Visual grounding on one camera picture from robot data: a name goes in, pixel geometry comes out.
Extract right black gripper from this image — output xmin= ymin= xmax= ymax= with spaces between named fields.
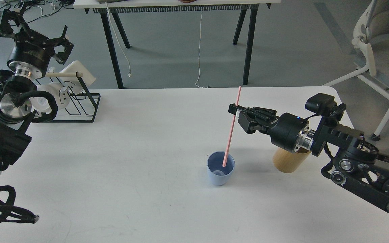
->
xmin=228 ymin=104 xmax=309 ymax=153

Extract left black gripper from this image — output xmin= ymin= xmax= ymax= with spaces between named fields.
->
xmin=0 ymin=9 xmax=74 ymax=76

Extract blue plastic cup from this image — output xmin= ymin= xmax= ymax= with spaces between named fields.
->
xmin=207 ymin=151 xmax=236 ymax=186

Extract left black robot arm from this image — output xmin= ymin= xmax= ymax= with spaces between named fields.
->
xmin=0 ymin=3 xmax=73 ymax=224

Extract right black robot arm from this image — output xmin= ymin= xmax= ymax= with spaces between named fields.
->
xmin=228 ymin=103 xmax=389 ymax=213

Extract white plate on rack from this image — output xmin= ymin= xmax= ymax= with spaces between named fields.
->
xmin=61 ymin=60 xmax=96 ymax=95

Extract white mug on rack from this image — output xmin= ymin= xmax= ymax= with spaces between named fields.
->
xmin=30 ymin=82 xmax=71 ymax=114

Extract bamboo cylinder holder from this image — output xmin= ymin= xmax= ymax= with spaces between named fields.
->
xmin=272 ymin=148 xmax=311 ymax=173

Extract background white table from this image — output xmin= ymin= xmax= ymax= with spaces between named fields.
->
xmin=73 ymin=0 xmax=281 ymax=89

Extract grey office chair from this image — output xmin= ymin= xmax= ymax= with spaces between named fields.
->
xmin=326 ymin=0 xmax=389 ymax=141

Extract floor cables and adapters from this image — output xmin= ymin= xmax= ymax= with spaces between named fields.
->
xmin=0 ymin=0 xmax=75 ymax=41

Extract white hanging cable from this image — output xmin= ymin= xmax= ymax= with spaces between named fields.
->
xmin=195 ymin=11 xmax=212 ymax=89
xmin=105 ymin=3 xmax=132 ymax=77

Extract black wire dish rack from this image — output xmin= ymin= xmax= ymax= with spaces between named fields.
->
xmin=34 ymin=72 xmax=101 ymax=123

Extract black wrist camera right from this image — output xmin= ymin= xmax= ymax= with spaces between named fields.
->
xmin=305 ymin=93 xmax=347 ymax=127

